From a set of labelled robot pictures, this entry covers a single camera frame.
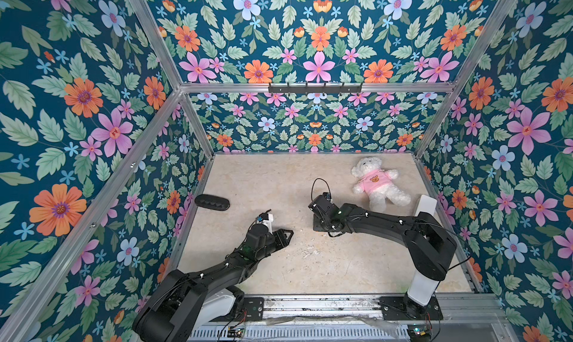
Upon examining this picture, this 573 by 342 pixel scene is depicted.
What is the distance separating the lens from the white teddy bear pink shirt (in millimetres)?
922

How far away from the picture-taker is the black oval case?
3.21 ft

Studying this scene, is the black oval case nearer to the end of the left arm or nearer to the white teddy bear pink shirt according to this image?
the end of the left arm

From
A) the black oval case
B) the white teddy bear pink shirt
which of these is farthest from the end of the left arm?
the white teddy bear pink shirt

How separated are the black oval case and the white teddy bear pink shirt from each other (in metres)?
0.61
